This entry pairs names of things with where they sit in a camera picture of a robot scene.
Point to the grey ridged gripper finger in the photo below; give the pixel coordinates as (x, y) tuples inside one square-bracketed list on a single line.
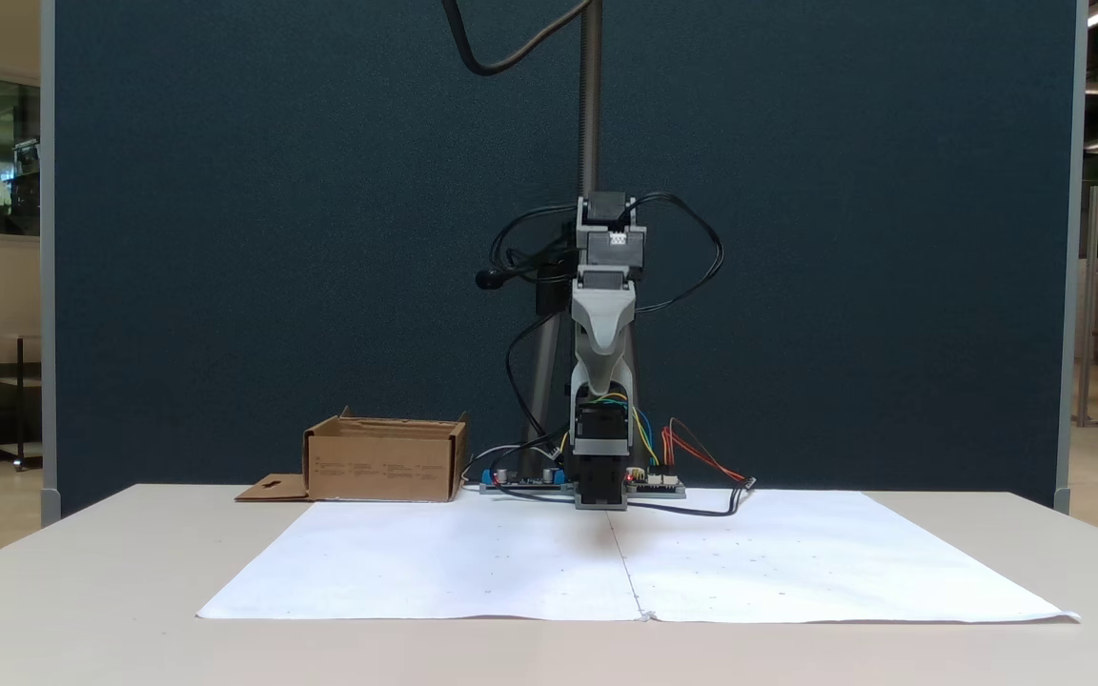
[(606, 314)]

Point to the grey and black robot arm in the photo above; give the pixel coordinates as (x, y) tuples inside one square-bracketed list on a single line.
[(611, 248)]

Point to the blue circuit board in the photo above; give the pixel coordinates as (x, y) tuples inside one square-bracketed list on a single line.
[(520, 481)]

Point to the brown cardboard box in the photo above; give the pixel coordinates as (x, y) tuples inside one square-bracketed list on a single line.
[(382, 467)]

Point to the white paper sheet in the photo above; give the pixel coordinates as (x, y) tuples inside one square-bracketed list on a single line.
[(435, 562), (844, 562)]

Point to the dark blue partition panel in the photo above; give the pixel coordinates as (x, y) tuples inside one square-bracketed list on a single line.
[(273, 238)]

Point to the black shelf cart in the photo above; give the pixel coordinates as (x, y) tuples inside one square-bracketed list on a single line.
[(10, 400)]

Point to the framed wall window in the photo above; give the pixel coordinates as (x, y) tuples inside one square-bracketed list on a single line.
[(10, 152)]

